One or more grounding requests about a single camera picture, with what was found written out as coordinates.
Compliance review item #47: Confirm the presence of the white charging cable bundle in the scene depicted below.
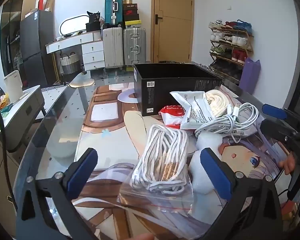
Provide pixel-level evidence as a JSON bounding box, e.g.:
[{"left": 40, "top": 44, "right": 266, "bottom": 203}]
[{"left": 195, "top": 102, "right": 259, "bottom": 140}]

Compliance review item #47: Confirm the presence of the red and white packet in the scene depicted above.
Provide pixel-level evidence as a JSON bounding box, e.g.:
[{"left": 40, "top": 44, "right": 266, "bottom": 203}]
[{"left": 159, "top": 104, "right": 188, "bottom": 129}]

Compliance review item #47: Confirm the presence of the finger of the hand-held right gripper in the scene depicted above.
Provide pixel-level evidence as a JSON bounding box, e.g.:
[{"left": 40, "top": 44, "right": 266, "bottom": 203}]
[
  {"left": 262, "top": 103, "right": 294, "bottom": 124},
  {"left": 259, "top": 119, "right": 298, "bottom": 153}
]

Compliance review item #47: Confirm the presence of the white rope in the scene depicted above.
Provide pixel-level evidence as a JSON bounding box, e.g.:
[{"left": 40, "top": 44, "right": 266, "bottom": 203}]
[{"left": 117, "top": 124, "right": 194, "bottom": 212}]

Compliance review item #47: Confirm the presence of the white dressing table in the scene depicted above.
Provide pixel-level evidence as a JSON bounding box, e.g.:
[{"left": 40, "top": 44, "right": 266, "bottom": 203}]
[{"left": 45, "top": 31, "right": 105, "bottom": 72}]

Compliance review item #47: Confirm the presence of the wooden shoe rack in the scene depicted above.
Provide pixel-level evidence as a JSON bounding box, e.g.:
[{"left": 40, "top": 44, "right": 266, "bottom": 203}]
[{"left": 209, "top": 26, "right": 254, "bottom": 85}]

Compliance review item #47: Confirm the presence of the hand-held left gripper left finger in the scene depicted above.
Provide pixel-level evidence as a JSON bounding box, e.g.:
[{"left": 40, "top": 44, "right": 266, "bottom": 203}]
[{"left": 15, "top": 148, "right": 99, "bottom": 240}]

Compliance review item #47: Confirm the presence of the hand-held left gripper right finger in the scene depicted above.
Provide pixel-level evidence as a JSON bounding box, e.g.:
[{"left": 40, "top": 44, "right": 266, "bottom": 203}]
[{"left": 199, "top": 148, "right": 283, "bottom": 240}]

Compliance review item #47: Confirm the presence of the purple bag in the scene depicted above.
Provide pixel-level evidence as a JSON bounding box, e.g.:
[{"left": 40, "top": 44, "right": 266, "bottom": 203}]
[{"left": 239, "top": 57, "right": 261, "bottom": 95}]

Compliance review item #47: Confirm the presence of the dark glass cabinet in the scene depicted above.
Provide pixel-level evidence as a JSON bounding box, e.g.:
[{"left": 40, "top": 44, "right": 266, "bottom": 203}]
[{"left": 0, "top": 0, "right": 38, "bottom": 64}]

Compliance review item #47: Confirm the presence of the woven laundry basket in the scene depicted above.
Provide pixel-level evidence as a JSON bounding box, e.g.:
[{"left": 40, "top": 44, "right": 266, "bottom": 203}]
[{"left": 59, "top": 52, "right": 80, "bottom": 75}]

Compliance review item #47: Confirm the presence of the black hanging cable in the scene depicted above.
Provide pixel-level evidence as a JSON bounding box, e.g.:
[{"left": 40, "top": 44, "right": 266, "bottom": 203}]
[{"left": 0, "top": 97, "right": 18, "bottom": 210}]

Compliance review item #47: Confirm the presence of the person's right hand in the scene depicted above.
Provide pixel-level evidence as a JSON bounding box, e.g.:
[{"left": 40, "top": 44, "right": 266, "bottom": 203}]
[{"left": 277, "top": 152, "right": 297, "bottom": 175}]

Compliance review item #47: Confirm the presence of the white plastic pouch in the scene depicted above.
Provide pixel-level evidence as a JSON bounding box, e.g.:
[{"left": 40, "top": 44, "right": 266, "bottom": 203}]
[{"left": 170, "top": 91, "right": 215, "bottom": 130}]

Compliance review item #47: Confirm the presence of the dark grey fridge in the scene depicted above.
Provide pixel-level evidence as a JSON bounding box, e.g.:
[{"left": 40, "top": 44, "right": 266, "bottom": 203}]
[{"left": 20, "top": 10, "right": 56, "bottom": 88}]

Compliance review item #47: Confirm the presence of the beige cabinet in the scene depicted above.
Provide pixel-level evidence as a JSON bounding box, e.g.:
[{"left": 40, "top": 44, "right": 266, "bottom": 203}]
[{"left": 0, "top": 125, "right": 18, "bottom": 230}]

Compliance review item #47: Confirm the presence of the black cardboard box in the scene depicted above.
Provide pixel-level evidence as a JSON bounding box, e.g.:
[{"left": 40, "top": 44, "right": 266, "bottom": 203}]
[{"left": 134, "top": 64, "right": 223, "bottom": 117}]

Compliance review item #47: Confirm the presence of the beige round stool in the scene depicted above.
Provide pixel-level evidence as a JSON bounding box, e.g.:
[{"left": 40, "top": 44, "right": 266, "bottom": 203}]
[{"left": 70, "top": 74, "right": 95, "bottom": 88}]

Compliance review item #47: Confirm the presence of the black bag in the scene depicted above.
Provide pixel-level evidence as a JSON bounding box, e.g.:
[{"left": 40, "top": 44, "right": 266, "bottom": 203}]
[{"left": 86, "top": 11, "right": 102, "bottom": 32}]

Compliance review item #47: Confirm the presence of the teal suitcase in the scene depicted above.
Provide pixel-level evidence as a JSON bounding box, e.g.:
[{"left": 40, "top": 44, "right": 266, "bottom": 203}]
[{"left": 104, "top": 0, "right": 124, "bottom": 28}]

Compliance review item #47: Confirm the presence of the grey side table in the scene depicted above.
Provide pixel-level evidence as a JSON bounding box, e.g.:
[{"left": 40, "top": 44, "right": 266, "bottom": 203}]
[{"left": 0, "top": 85, "right": 45, "bottom": 153}]

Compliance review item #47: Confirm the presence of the black yellow shoe box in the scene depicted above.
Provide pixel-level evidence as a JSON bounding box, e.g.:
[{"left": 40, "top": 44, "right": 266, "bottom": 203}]
[{"left": 125, "top": 20, "right": 142, "bottom": 29}]

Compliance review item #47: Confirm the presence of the white box-shaped appliance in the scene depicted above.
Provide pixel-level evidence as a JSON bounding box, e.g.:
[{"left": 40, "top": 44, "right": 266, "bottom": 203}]
[{"left": 4, "top": 70, "right": 24, "bottom": 103}]

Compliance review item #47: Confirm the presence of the pile of colourful packets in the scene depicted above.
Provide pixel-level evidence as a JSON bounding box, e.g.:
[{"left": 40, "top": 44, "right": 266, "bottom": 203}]
[{"left": 0, "top": 92, "right": 12, "bottom": 133}]

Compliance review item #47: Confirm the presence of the shoe rack with shoes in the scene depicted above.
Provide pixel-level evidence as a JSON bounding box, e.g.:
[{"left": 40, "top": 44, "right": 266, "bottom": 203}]
[{"left": 209, "top": 19, "right": 253, "bottom": 80}]

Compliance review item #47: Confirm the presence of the silver suitcase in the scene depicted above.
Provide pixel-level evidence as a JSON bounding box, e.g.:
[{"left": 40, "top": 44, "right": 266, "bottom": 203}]
[{"left": 123, "top": 27, "right": 147, "bottom": 65}]

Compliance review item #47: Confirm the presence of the oval mirror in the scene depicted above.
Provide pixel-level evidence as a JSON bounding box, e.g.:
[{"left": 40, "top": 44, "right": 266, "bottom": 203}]
[{"left": 59, "top": 14, "right": 90, "bottom": 37}]

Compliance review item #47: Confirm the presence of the cream rope coil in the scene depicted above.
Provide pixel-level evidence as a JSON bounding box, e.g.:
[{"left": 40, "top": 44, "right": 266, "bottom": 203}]
[{"left": 205, "top": 89, "right": 232, "bottom": 118}]

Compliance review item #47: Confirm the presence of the tan wooden door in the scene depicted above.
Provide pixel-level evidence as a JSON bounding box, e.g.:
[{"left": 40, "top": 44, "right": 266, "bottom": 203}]
[{"left": 151, "top": 0, "right": 194, "bottom": 64}]

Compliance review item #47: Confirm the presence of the white suitcase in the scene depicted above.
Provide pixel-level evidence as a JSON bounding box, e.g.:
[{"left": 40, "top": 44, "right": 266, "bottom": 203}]
[{"left": 102, "top": 27, "right": 124, "bottom": 67}]

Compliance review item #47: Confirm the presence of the printed cartoon desk mat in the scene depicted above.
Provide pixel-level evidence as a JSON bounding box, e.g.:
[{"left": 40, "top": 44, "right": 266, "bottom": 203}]
[{"left": 74, "top": 85, "right": 298, "bottom": 240}]

